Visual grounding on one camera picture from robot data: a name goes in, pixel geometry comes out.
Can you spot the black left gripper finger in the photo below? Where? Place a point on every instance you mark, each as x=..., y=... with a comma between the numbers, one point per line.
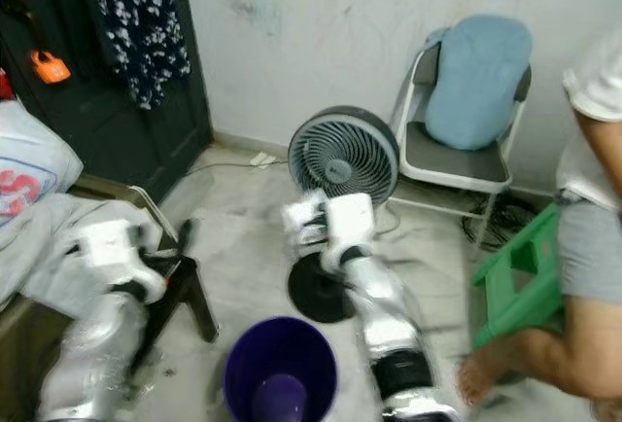
x=185, y=237
x=180, y=296

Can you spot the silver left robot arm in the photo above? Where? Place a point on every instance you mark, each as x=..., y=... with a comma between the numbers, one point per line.
x=97, y=354

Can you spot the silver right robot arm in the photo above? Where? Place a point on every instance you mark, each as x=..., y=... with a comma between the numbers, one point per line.
x=389, y=315

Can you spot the white power strip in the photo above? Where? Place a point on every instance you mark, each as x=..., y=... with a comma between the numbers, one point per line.
x=262, y=159

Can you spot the purple bucket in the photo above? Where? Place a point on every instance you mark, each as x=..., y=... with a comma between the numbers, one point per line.
x=258, y=364

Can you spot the grey garment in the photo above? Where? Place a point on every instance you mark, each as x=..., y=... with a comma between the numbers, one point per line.
x=49, y=247

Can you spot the metal folding chair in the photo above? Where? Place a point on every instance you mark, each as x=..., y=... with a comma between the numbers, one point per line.
x=447, y=164

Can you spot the dark door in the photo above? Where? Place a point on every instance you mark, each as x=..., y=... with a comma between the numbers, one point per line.
x=97, y=121

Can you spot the white printed garment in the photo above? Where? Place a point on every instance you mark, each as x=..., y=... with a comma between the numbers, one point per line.
x=39, y=150

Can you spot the brown cardboard box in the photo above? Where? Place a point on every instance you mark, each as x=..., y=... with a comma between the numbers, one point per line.
x=19, y=364

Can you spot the green plastic stool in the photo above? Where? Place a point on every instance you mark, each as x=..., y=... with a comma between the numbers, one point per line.
x=525, y=296

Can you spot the orange padlock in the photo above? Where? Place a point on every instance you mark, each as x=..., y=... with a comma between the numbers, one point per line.
x=51, y=69

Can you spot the light blue cushion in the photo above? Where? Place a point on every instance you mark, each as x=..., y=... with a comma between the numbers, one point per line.
x=476, y=82

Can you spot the navy floral garment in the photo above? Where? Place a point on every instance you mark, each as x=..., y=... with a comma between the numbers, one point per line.
x=136, y=23

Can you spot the red bag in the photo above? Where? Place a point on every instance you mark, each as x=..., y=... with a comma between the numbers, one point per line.
x=6, y=87

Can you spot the person in white shirt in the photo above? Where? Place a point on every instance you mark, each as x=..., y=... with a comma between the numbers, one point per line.
x=588, y=247

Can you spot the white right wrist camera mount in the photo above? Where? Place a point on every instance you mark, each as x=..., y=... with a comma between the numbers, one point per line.
x=350, y=218

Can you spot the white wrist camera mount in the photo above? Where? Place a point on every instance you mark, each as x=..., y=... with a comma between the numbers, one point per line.
x=102, y=244
x=350, y=218

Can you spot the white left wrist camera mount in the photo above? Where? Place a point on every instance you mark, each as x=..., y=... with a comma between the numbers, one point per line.
x=102, y=244

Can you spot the grey pedestal fan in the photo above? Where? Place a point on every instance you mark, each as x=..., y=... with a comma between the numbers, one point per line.
x=345, y=155

